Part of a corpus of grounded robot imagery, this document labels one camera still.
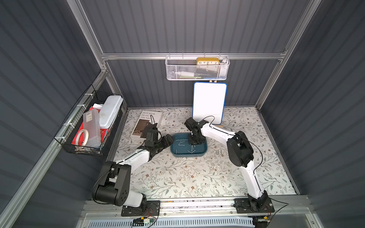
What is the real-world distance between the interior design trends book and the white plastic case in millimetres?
290

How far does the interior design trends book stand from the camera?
1034 mm

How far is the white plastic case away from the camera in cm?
71
